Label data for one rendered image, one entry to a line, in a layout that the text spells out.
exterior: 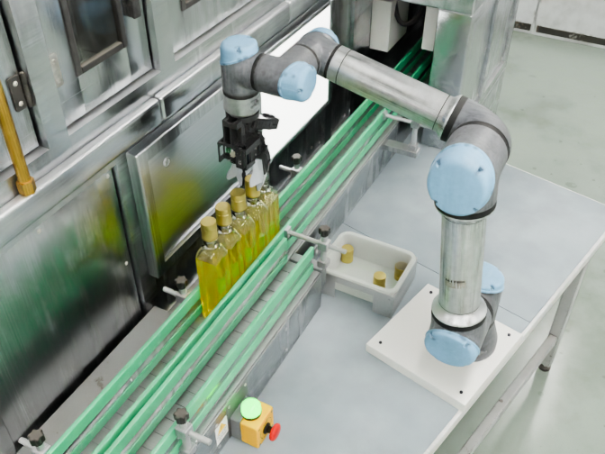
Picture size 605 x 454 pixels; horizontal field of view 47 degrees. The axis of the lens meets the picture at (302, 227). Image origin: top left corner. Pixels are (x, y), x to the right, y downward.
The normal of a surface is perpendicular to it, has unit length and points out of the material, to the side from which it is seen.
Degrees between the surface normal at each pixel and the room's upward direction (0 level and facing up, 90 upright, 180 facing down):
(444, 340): 97
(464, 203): 82
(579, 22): 90
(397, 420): 0
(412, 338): 0
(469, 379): 0
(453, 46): 90
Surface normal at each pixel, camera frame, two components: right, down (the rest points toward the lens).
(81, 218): 0.89, 0.30
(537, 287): 0.00, -0.76
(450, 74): -0.47, 0.57
